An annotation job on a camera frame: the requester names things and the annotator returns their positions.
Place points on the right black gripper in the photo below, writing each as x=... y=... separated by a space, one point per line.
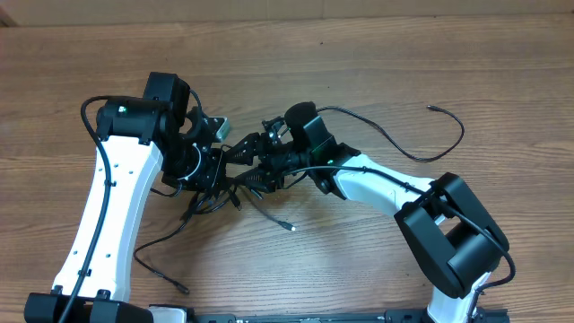
x=252 y=143

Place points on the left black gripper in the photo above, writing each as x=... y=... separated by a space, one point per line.
x=210 y=179

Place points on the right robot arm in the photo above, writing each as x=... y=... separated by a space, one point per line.
x=456 y=243

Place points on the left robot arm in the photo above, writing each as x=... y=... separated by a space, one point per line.
x=137 y=139

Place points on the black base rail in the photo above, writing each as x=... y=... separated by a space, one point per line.
x=309 y=318

